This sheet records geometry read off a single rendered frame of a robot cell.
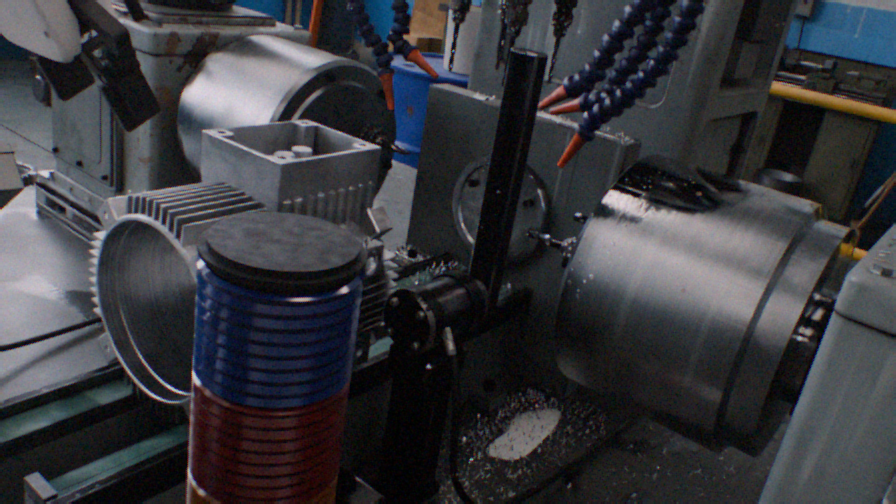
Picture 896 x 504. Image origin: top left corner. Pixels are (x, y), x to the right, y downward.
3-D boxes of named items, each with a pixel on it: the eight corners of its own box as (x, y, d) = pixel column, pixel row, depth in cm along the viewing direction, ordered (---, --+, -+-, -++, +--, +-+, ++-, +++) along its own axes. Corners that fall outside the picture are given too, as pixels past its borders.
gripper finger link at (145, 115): (76, 52, 51) (122, 131, 56) (101, 62, 49) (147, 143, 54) (115, 28, 53) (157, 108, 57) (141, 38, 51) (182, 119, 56)
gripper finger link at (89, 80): (-3, 20, 57) (45, 94, 62) (17, 28, 56) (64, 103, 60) (34, 0, 59) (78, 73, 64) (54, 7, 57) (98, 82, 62)
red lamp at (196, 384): (275, 400, 35) (283, 314, 33) (369, 466, 32) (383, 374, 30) (157, 454, 30) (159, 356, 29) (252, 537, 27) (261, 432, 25)
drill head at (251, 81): (251, 162, 134) (261, 16, 125) (405, 232, 114) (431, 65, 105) (117, 181, 115) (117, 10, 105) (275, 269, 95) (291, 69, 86)
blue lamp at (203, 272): (283, 314, 33) (292, 218, 32) (383, 374, 30) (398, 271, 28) (159, 356, 29) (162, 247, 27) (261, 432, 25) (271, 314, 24)
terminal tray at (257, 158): (297, 187, 77) (303, 118, 74) (374, 222, 72) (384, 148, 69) (196, 207, 68) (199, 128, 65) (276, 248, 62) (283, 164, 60)
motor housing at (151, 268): (259, 305, 85) (272, 141, 78) (386, 379, 75) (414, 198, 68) (86, 364, 69) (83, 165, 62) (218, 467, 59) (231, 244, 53)
